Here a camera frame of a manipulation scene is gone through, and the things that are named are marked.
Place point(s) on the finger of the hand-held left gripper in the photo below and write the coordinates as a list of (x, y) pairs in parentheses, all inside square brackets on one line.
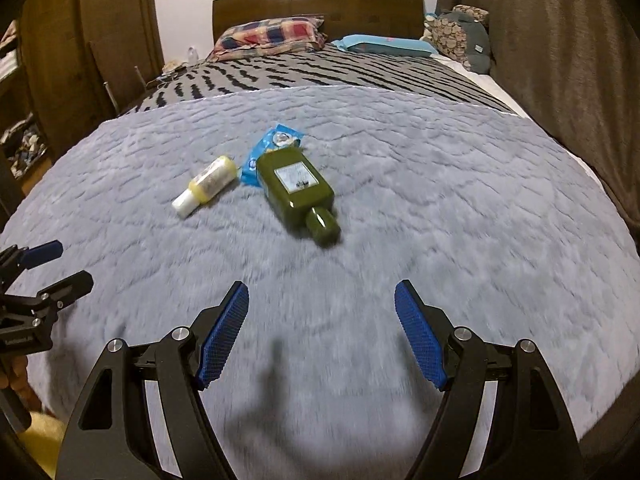
[(70, 285), (42, 253)]

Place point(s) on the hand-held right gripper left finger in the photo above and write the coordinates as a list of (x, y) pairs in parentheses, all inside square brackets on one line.
[(225, 335)]

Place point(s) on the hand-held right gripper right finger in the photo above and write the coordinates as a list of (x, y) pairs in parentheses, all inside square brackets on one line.
[(417, 335)]

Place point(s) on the yellow white bottle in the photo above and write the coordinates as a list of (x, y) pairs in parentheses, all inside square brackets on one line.
[(210, 182)]

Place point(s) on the green bottle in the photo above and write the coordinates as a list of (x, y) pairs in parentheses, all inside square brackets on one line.
[(295, 185)]

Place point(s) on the blue packet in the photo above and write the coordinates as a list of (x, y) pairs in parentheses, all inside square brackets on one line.
[(272, 140)]

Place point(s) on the person's left hand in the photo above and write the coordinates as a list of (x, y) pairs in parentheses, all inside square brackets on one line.
[(12, 375)]

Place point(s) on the mixed clothes pile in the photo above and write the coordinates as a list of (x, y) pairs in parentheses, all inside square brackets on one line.
[(22, 147)]

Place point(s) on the yellow shaggy rug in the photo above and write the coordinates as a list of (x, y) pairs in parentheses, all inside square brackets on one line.
[(45, 435)]

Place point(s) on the grey fluffy blanket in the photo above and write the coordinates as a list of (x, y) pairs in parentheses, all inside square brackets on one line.
[(450, 210)]

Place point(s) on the folded clothes stack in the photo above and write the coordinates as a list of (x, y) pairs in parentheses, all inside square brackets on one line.
[(7, 57)]

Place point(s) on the dark wooden wardrobe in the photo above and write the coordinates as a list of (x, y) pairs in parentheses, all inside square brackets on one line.
[(75, 50)]

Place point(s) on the small white bottle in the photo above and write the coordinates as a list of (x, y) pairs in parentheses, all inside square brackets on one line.
[(190, 53)]

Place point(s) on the white bed sheet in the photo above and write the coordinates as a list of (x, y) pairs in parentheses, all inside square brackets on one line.
[(485, 85)]

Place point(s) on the grey black striped bedspread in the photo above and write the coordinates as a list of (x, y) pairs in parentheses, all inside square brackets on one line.
[(325, 70)]

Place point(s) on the brown curtain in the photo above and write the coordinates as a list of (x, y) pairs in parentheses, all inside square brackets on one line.
[(550, 85)]

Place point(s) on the grey plush toy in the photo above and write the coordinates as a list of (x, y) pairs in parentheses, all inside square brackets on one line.
[(480, 50)]

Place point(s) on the light blue pillow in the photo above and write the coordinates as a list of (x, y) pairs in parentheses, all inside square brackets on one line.
[(385, 45)]

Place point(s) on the plaid pillow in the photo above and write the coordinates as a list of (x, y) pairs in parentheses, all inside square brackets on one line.
[(270, 35)]

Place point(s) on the patterned cushion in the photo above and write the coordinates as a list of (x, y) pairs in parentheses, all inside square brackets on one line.
[(452, 32)]

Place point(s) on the dark wooden headboard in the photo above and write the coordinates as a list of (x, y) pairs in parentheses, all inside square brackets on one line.
[(320, 2)]

